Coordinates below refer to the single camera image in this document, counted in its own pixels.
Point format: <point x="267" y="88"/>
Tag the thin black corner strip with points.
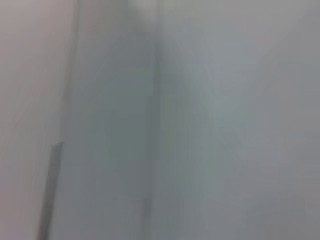
<point x="51" y="190"/>

